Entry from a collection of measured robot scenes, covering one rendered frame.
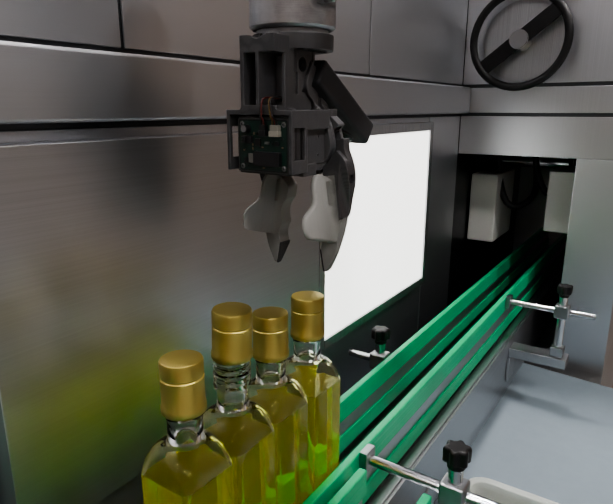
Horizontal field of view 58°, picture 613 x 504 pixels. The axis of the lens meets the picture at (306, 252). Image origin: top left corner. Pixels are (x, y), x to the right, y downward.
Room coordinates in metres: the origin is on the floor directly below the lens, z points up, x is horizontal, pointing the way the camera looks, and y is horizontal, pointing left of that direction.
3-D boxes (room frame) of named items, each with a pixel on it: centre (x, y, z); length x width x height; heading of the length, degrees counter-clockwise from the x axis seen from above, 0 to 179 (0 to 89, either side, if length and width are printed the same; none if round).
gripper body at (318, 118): (0.51, 0.02, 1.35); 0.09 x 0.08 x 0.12; 145
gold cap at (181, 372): (0.38, 0.10, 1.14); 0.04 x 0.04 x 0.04
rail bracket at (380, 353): (0.82, -0.10, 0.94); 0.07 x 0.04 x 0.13; 56
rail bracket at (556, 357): (1.04, -0.49, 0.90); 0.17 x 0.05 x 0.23; 56
